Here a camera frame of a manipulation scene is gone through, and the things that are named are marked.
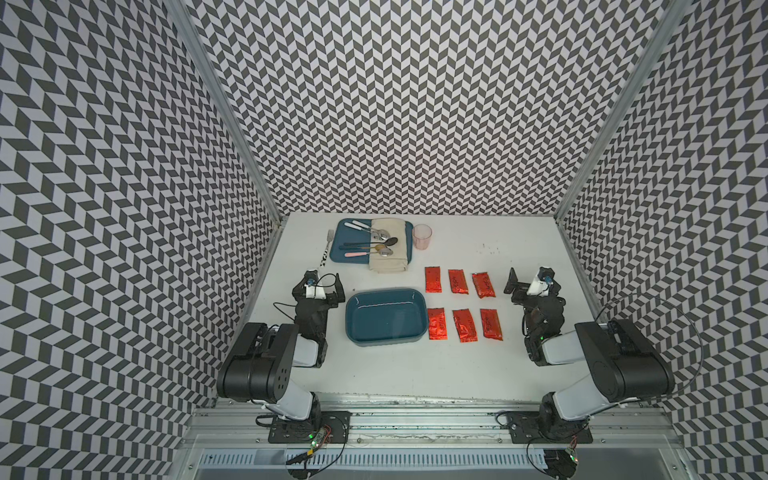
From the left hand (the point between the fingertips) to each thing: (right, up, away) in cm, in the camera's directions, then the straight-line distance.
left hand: (322, 276), depth 90 cm
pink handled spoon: (+18, +7, +18) cm, 26 cm away
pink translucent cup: (+32, +13, +18) cm, 38 cm away
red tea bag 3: (+52, -4, +9) cm, 53 cm away
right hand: (+62, +1, -1) cm, 62 cm away
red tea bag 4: (+35, -15, 0) cm, 38 cm away
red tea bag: (+35, -2, +9) cm, 36 cm away
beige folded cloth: (+23, +4, +12) cm, 26 cm away
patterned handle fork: (-3, +13, +22) cm, 26 cm away
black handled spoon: (+19, +11, +18) cm, 29 cm away
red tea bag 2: (+44, -3, +10) cm, 45 cm away
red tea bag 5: (+51, -14, -1) cm, 53 cm away
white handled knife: (+6, +17, +30) cm, 35 cm away
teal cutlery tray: (+5, +11, +22) cm, 25 cm away
